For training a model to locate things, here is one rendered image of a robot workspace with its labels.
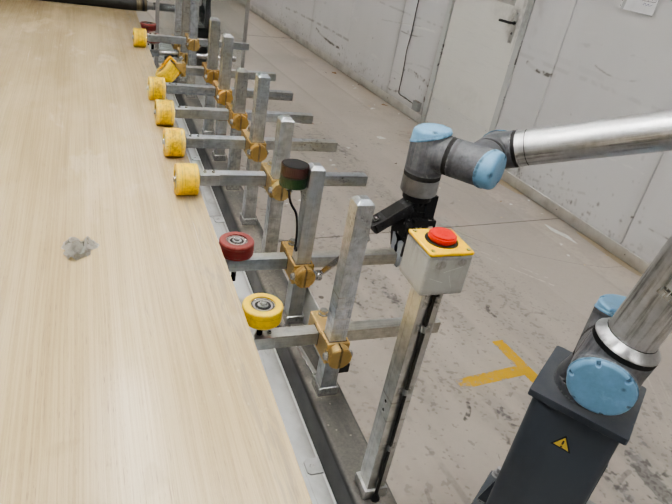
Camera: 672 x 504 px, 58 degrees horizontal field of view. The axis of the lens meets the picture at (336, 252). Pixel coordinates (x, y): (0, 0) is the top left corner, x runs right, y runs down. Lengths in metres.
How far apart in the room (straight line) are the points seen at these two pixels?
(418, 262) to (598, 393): 0.74
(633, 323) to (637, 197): 2.68
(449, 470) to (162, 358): 1.39
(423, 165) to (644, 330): 0.59
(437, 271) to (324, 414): 0.54
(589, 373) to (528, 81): 3.45
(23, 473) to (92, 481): 0.09
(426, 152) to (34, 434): 0.95
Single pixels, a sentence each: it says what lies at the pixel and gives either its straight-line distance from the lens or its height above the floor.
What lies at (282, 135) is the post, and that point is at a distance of 1.52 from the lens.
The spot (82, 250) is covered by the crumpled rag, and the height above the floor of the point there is 0.91.
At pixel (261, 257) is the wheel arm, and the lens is 1.43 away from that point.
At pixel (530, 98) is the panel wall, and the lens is 4.66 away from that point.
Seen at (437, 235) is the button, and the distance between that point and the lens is 0.84.
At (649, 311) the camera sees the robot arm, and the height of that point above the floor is 0.99.
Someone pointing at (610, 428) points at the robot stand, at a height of 0.60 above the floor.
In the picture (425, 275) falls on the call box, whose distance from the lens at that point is 0.83.
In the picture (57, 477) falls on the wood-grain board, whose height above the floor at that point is 0.90.
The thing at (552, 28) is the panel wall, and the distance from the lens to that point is 4.59.
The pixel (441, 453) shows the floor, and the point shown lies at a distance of 2.28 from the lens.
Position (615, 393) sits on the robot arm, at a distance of 1.47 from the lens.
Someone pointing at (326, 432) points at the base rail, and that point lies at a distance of 1.25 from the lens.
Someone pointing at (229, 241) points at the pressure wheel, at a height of 0.91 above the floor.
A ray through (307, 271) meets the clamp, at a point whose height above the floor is 0.87.
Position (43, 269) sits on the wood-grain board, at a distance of 1.30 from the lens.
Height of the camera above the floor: 1.60
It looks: 29 degrees down
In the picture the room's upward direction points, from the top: 11 degrees clockwise
